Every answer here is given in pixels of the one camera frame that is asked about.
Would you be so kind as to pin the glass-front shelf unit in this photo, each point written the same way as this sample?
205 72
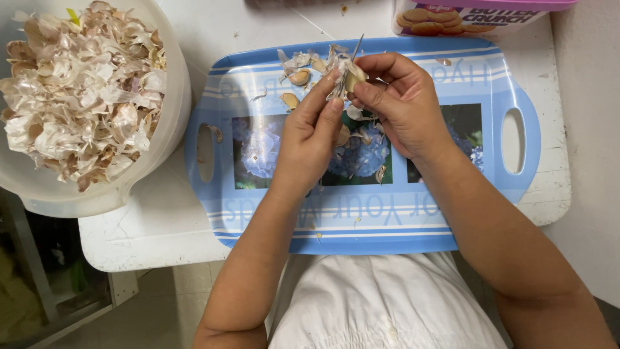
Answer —
53 281

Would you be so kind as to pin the garlic skin strip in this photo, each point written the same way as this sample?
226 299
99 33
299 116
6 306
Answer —
337 87

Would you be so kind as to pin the half-peeled garlic clove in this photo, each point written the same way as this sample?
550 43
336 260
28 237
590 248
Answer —
353 80

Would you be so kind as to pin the heap of garlic skins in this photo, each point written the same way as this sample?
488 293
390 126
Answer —
82 92

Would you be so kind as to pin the yellow-green plastic scrap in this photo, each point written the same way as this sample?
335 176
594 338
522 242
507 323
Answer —
73 16

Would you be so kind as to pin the person's right hand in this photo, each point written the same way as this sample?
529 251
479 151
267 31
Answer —
407 106

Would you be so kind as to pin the white garlic skin piece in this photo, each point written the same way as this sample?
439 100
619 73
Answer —
357 114

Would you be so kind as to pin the small pile of garlic skins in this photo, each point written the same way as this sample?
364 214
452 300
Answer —
302 60

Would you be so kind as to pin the person's white garment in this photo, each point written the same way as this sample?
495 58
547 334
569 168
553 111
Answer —
382 305

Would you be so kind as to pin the person's left hand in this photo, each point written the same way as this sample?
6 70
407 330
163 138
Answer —
305 145

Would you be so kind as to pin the brownish garlic skin piece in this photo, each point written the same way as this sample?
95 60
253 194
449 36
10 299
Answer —
443 61
216 133
380 174

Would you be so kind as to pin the dark brown object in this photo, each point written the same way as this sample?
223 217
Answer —
295 4

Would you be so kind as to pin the small thin-bladed knife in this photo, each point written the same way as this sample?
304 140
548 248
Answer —
357 47

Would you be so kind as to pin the clear biscuit-print container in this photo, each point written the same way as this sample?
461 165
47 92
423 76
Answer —
460 22

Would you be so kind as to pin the blue flower-print serving tray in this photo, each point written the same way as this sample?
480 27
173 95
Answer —
368 213

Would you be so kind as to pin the large white plastic bowl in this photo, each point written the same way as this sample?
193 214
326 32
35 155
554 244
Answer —
174 106

